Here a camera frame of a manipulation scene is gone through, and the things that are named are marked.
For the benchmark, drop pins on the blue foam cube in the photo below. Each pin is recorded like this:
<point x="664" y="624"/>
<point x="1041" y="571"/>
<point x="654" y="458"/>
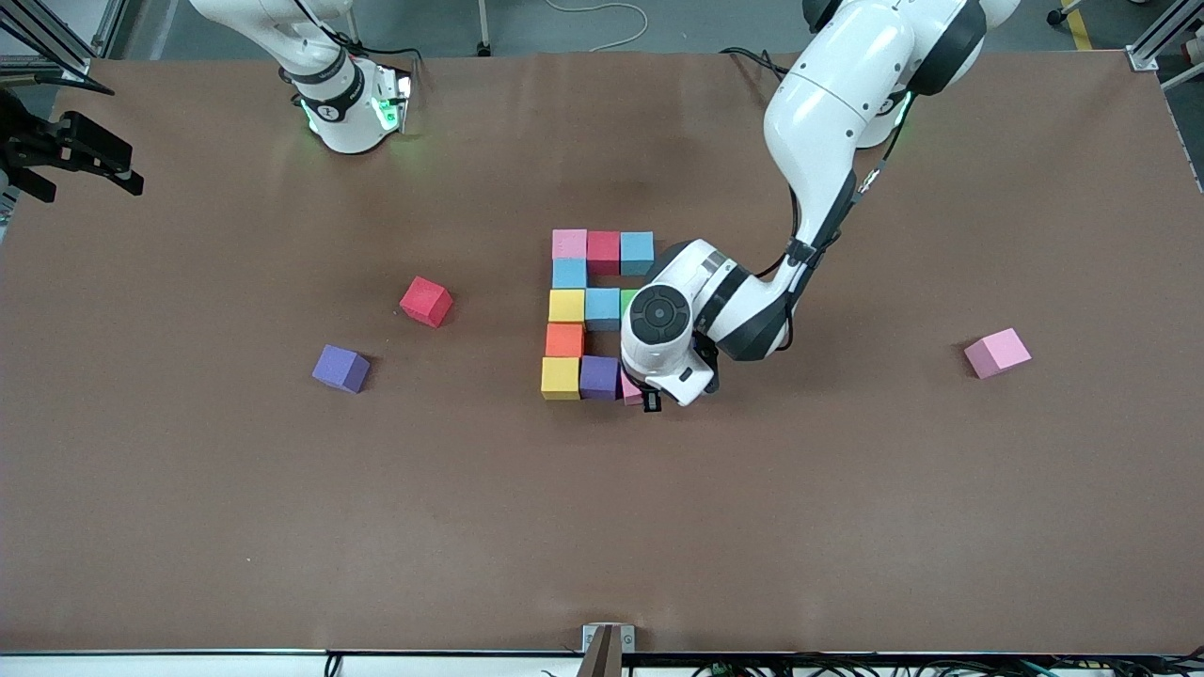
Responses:
<point x="637" y="254"/>
<point x="603" y="310"/>
<point x="569" y="274"/>

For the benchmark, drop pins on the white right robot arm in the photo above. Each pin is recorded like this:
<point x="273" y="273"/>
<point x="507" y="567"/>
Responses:
<point x="343" y="103"/>

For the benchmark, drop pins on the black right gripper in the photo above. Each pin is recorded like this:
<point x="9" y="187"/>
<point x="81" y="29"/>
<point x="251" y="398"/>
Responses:
<point x="33" y="146"/>

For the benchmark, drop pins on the pink foam cube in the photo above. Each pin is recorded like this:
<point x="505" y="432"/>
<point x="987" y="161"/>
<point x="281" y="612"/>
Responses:
<point x="629" y="390"/>
<point x="569" y="244"/>
<point x="997" y="354"/>

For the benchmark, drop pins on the red foam cube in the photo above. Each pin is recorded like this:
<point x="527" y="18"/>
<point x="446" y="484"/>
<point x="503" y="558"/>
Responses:
<point x="604" y="252"/>
<point x="425" y="303"/>

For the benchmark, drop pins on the yellow foam cube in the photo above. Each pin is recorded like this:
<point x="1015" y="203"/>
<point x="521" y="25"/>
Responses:
<point x="561" y="378"/>
<point x="567" y="307"/>

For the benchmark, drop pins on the orange foam cube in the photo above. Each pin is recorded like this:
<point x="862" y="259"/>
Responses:
<point x="564" y="340"/>

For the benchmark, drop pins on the metal table edge bracket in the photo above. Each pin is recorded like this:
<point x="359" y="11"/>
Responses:
<point x="607" y="649"/>

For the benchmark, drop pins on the purple foam cube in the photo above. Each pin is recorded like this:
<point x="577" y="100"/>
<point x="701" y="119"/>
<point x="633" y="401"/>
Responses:
<point x="339" y="369"/>
<point x="599" y="377"/>

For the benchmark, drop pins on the thin metal stand leg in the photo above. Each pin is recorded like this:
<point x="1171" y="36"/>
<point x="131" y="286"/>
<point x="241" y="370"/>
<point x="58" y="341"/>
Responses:
<point x="483" y="28"/>

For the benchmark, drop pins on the white table edge strip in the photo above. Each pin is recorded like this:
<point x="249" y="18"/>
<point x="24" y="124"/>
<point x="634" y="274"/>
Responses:
<point x="141" y="666"/>

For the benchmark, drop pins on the brown table mat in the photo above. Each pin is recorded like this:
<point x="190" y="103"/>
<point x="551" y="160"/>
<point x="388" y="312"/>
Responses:
<point x="602" y="545"/>

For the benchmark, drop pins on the aluminium frame post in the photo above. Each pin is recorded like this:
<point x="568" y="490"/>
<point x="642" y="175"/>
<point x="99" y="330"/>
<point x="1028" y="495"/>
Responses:
<point x="75" y="70"/>
<point x="1143" y="56"/>

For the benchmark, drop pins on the green foam cube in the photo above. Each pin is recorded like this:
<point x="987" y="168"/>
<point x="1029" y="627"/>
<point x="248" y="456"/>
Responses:
<point x="627" y="299"/>

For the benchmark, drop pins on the dark vertical frame beam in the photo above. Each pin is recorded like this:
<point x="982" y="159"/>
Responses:
<point x="118" y="23"/>

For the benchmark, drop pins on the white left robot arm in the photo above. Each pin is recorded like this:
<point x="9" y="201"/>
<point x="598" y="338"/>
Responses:
<point x="828" y="122"/>

